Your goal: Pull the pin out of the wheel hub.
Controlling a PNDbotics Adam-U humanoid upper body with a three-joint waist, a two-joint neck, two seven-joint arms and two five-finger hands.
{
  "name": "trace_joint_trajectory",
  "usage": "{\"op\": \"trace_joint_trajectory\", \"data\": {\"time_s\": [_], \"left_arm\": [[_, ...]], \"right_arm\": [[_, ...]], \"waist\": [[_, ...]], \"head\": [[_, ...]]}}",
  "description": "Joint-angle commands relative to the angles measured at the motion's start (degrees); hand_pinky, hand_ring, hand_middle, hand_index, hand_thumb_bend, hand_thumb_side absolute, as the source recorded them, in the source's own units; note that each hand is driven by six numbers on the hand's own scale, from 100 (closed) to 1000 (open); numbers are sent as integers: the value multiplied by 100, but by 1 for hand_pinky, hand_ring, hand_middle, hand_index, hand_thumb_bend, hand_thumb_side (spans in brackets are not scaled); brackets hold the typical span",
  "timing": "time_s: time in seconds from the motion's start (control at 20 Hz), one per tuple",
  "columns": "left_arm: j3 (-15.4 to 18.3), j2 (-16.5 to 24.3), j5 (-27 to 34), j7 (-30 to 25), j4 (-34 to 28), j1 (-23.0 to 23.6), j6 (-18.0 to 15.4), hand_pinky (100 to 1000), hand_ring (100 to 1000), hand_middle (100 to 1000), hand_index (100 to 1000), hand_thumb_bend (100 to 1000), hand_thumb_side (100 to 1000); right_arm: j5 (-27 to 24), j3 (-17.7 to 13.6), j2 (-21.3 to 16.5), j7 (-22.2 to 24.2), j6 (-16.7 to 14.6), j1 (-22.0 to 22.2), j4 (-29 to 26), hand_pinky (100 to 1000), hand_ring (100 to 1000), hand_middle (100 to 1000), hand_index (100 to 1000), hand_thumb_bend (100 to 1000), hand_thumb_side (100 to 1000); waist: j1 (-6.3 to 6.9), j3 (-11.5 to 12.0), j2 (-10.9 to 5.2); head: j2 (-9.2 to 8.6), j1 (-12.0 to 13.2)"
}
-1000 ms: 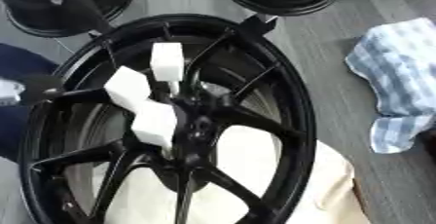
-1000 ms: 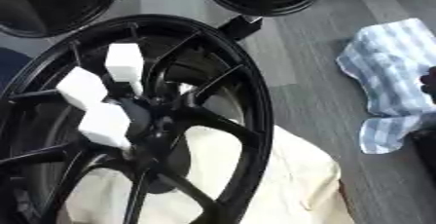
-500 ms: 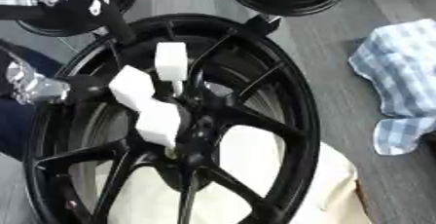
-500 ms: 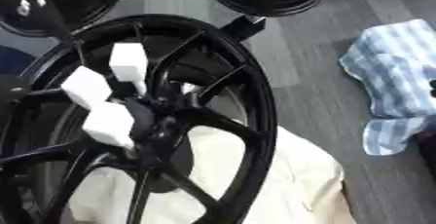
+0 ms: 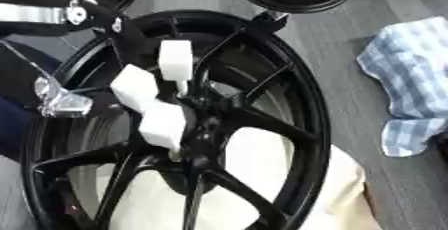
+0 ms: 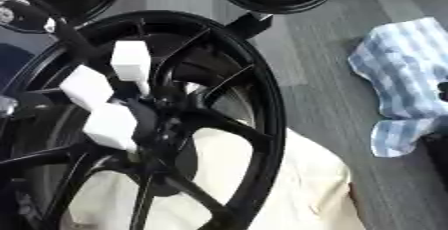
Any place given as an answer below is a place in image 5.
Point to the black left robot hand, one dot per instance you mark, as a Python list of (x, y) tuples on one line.
[(125, 34)]

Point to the black spoked wheel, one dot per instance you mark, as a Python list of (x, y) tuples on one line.
[(274, 74)]

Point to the cream cloth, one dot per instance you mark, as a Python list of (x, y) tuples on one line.
[(256, 160)]

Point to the blue white checked cloth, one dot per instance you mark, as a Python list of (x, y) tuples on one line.
[(408, 74)]

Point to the silver metal bracket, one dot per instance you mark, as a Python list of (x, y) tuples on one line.
[(61, 102)]

